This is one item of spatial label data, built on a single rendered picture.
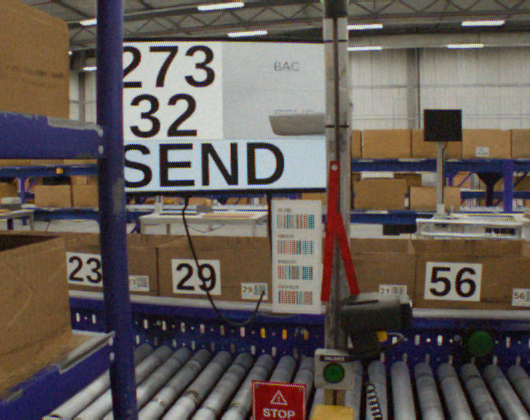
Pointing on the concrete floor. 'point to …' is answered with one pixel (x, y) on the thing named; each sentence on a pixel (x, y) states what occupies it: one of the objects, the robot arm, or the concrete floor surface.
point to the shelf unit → (48, 148)
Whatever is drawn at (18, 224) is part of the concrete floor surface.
